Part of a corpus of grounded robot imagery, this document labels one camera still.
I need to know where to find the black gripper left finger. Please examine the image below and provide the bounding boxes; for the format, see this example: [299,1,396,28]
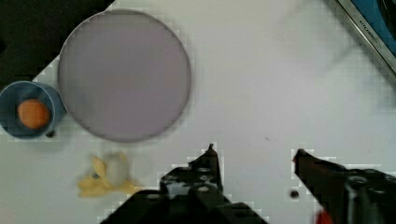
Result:
[160,143,223,199]

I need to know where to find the blue cup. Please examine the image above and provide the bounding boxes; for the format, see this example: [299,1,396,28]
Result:
[0,81,66,139]

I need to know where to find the orange fruit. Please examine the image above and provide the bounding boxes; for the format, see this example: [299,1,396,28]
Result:
[17,99,50,129]

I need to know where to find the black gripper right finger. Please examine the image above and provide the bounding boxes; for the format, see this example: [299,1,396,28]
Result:
[292,148,396,224]

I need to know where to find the silver toaster oven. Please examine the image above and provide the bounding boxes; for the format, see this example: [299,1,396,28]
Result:
[333,0,396,78]

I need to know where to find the peeled banana toy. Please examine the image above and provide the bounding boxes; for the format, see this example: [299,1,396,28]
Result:
[78,152,141,197]

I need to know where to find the grey round plate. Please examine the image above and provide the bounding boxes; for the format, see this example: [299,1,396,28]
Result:
[58,9,192,143]

